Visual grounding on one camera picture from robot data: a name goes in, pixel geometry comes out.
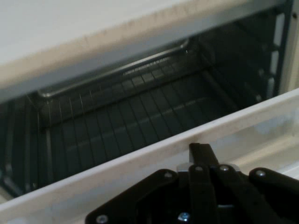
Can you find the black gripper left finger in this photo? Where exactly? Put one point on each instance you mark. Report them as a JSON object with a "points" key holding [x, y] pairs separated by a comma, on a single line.
{"points": [[140, 200]]}

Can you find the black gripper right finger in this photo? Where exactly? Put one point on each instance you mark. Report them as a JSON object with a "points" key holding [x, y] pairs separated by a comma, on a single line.
{"points": [[268, 198]]}

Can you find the cream toaster oven body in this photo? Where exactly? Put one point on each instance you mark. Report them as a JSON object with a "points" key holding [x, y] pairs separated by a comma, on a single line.
{"points": [[70, 23]]}

